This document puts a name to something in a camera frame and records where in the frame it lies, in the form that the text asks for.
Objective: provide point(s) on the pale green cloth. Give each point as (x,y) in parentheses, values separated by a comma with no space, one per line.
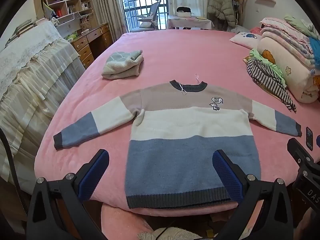
(300,23)

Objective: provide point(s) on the pink plush bed blanket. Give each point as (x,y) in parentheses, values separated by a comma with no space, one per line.
(175,55)

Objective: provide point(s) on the black smartphone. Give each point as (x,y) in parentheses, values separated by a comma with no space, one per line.
(309,138)

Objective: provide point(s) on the beige curtain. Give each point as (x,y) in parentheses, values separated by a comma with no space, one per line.
(105,5)

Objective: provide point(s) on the small table with tablecloth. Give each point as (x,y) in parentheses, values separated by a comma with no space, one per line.
(190,23)

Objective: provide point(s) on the white fluffy item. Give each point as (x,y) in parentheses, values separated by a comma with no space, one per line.
(180,233)

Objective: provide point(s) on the black white striped garment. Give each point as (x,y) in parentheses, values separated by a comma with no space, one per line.
(265,77)

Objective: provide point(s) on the light green ruffled garment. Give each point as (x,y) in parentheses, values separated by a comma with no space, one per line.
(256,53)

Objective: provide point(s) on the folded grey garment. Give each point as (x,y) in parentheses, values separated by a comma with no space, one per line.
(122,65)

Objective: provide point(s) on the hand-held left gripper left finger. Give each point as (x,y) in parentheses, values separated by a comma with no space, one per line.
(95,172)

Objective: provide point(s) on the white box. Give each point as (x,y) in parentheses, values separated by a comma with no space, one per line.
(183,15)

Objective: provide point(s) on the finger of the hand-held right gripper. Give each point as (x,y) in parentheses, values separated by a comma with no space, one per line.
(318,141)
(297,152)

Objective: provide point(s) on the red cloth behind pillow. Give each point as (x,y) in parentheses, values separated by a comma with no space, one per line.
(255,30)

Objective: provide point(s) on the pink cartoon pillow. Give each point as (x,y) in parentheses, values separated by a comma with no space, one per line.
(243,40)

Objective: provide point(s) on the green item on desk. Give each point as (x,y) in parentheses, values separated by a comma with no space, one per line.
(71,37)

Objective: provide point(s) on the wooden desk with drawers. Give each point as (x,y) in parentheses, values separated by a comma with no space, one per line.
(85,47)

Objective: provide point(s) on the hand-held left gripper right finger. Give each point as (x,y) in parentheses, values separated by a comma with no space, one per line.
(226,175)

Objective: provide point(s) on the striped knit sweater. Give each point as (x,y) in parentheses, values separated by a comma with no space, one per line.
(175,130)

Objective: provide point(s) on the blue fringed towel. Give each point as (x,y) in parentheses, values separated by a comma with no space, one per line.
(316,52)

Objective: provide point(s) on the folded pink floral blanket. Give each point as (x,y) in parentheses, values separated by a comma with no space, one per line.
(282,37)

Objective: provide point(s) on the white lace furniture cover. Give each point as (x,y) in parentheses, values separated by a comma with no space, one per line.
(32,80)

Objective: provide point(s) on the grey office chair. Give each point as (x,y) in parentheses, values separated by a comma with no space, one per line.
(150,17)

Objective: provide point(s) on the olive puffer jacket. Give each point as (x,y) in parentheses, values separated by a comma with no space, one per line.
(222,2)

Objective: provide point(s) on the stack of books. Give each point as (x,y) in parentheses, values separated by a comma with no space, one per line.
(22,28)

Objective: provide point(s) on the black item on box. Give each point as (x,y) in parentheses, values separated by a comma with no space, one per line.
(183,9)

